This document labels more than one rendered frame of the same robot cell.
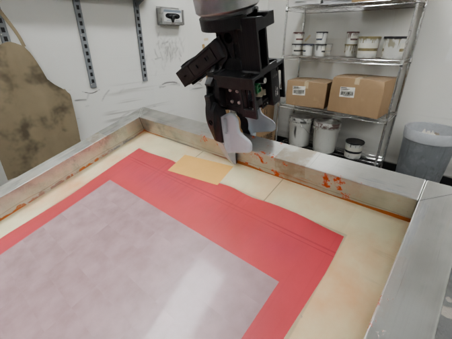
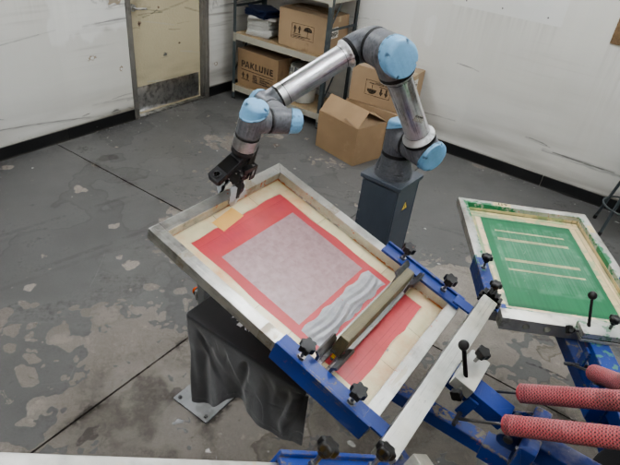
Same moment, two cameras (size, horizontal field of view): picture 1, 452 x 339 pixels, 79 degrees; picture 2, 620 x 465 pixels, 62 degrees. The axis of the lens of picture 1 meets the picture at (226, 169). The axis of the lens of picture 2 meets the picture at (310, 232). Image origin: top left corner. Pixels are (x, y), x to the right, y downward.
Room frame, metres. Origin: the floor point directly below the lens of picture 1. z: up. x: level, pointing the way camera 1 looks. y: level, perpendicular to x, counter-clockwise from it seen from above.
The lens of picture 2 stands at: (0.37, 1.42, 2.12)
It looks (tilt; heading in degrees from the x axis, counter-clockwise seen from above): 34 degrees down; 261
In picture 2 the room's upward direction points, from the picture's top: 7 degrees clockwise
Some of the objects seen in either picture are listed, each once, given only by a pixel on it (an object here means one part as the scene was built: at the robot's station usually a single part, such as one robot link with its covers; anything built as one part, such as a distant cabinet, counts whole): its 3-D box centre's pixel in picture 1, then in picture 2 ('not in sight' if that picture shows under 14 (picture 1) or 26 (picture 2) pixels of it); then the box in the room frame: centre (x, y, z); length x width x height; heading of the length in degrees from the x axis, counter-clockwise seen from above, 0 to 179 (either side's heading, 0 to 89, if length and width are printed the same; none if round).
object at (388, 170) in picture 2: not in sight; (395, 161); (-0.22, -0.38, 1.25); 0.15 x 0.15 x 0.10
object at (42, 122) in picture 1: (27, 97); not in sight; (1.85, 1.33, 1.06); 0.53 x 0.07 x 1.05; 139
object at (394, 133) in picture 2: not in sight; (401, 135); (-0.22, -0.37, 1.37); 0.13 x 0.12 x 0.14; 114
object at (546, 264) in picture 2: not in sight; (562, 265); (-0.81, 0.00, 1.05); 1.08 x 0.61 x 0.23; 79
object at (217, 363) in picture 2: not in sight; (244, 395); (0.34, 0.32, 0.74); 0.46 x 0.04 x 0.42; 139
